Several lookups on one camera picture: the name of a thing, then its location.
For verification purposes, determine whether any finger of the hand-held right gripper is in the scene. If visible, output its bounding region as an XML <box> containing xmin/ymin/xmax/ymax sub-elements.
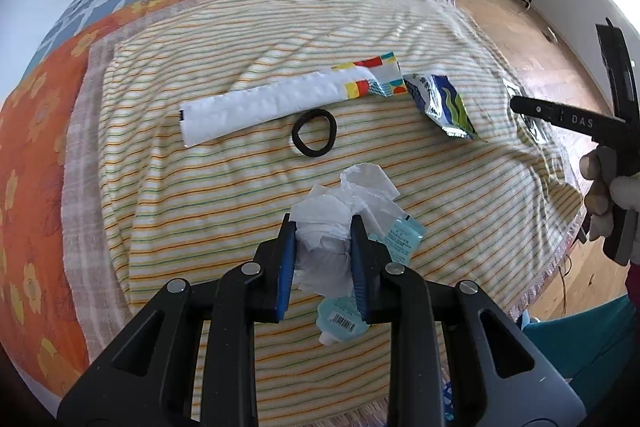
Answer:
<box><xmin>510</xmin><ymin>96</ymin><xmax>568</xmax><ymax>124</ymax></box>

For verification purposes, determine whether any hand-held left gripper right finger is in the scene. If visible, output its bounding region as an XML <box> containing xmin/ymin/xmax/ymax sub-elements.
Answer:
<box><xmin>350</xmin><ymin>214</ymin><xmax>587</xmax><ymax>427</ymax></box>

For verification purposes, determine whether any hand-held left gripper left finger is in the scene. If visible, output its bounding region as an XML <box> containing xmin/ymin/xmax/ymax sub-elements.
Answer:
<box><xmin>57</xmin><ymin>213</ymin><xmax>301</xmax><ymax>427</ymax></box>

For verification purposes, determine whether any small barcode label packet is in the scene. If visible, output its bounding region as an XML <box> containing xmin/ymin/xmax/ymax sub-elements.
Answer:
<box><xmin>502</xmin><ymin>77</ymin><xmax>548</xmax><ymax>145</ymax></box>

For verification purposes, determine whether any white tissue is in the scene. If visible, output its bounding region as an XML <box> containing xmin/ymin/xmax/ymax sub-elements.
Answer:
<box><xmin>290</xmin><ymin>163</ymin><xmax>401</xmax><ymax>298</ymax></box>

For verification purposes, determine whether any person's right hand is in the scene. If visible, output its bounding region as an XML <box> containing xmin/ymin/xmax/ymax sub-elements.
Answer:
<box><xmin>579</xmin><ymin>146</ymin><xmax>640</xmax><ymax>242</ymax></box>

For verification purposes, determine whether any light blue sachet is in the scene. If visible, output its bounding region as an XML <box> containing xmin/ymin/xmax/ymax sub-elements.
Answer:
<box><xmin>367</xmin><ymin>216</ymin><xmax>427</xmax><ymax>269</ymax></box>

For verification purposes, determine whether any green blue snack wrapper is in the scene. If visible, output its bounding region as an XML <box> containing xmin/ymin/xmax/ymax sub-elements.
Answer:
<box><xmin>402</xmin><ymin>73</ymin><xmax>486</xmax><ymax>142</ymax></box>

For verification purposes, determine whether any long white colourful-ended packet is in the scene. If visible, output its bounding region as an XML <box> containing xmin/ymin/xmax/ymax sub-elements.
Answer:
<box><xmin>179</xmin><ymin>52</ymin><xmax>405</xmax><ymax>148</ymax></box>

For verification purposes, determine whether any teal cloth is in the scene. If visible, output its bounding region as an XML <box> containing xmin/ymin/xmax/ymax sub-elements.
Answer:
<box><xmin>520</xmin><ymin>296</ymin><xmax>636</xmax><ymax>390</ymax></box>

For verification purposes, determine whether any orange floral blanket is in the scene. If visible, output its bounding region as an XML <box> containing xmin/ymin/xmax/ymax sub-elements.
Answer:
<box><xmin>0</xmin><ymin>0</ymin><xmax>446</xmax><ymax>400</ymax></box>

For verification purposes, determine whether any black hair tie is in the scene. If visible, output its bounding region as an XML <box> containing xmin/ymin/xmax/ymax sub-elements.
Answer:
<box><xmin>291</xmin><ymin>109</ymin><xmax>337</xmax><ymax>156</ymax></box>

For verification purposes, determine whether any thin cable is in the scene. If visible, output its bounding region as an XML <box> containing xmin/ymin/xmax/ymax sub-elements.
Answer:
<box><xmin>561</xmin><ymin>252</ymin><xmax>575</xmax><ymax>314</ymax></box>

